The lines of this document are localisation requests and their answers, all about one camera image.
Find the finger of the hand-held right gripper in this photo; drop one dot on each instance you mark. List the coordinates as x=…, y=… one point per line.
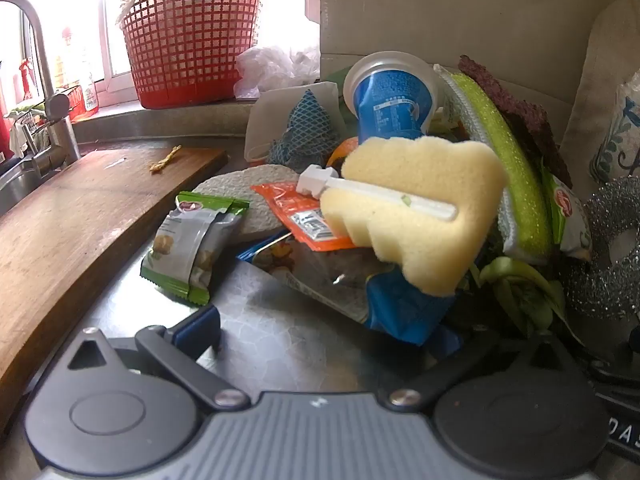
x=625, y=435

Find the dark red scouring pad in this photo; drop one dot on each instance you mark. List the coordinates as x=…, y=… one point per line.
x=525, y=120

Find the white window frame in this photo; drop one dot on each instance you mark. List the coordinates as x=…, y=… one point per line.
x=107, y=60

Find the yellow food scrap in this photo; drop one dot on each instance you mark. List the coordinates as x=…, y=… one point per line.
x=162, y=160

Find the green vegetables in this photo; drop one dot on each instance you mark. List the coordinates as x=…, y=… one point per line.
x=27, y=108

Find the napa cabbage leaf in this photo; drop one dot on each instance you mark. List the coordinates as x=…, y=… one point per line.
x=515, y=285

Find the steel kitchen faucet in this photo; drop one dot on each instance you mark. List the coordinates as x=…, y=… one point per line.
x=55, y=125

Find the orange snack packet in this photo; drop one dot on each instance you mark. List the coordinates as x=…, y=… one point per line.
x=290, y=205

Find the round white loofah pad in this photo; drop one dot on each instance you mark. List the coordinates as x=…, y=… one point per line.
x=235, y=185

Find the steel sink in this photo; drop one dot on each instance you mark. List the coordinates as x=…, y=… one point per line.
x=12, y=185

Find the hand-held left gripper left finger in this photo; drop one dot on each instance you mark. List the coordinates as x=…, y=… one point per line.
x=200, y=330

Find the white canvas bag blue print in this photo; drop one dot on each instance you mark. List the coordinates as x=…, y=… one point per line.
x=590, y=60

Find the orange curled wrapper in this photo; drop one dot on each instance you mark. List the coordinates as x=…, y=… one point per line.
x=340, y=155

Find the blue yogurt cup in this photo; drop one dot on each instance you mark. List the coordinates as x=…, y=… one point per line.
x=395, y=105

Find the white cloth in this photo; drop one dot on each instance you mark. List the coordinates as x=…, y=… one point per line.
x=20, y=137

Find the green scrub sponge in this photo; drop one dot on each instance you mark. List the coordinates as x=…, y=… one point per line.
x=505, y=160

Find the red plastic basket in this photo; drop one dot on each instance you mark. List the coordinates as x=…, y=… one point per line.
x=190, y=60

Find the steel wool scrubber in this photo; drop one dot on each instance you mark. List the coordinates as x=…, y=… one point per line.
x=600, y=210

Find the wooden cutting board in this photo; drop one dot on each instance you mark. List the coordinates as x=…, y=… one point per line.
x=75, y=235

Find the green snack packet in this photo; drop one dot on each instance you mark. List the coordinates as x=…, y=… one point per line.
x=567, y=205
x=190, y=240

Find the blue snack packet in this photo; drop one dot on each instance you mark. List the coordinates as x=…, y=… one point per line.
x=400, y=305

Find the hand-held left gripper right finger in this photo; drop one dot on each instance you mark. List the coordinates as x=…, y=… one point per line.
x=440, y=375

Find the white plastic bag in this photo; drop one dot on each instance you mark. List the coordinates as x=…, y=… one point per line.
x=270, y=65

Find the blue mesh cloth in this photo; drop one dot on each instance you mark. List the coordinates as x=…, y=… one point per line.
x=305, y=125

